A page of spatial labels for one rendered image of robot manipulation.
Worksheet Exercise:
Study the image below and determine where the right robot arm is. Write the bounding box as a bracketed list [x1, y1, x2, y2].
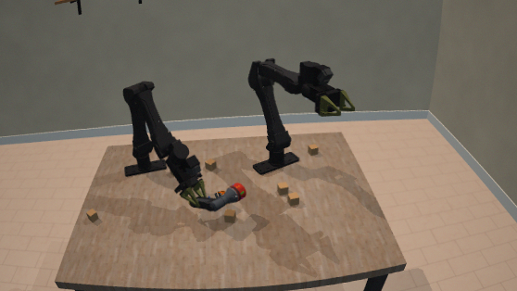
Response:
[123, 82, 201, 183]

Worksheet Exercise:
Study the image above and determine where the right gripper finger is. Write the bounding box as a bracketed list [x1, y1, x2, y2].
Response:
[181, 187, 200, 208]
[193, 180, 207, 197]

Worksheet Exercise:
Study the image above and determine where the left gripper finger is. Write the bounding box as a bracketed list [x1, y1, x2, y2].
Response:
[320, 95, 341, 117]
[339, 91, 355, 111]

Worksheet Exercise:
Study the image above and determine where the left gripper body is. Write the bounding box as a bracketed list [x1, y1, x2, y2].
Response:
[310, 88, 344, 115]

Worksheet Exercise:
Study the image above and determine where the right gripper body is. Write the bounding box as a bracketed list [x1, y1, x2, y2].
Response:
[175, 173, 203, 195]

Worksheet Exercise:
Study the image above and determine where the red and grey hose nozzle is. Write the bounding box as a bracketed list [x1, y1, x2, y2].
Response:
[196, 183, 246, 211]

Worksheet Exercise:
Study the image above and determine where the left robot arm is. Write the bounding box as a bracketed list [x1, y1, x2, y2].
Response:
[248, 58, 335, 175]

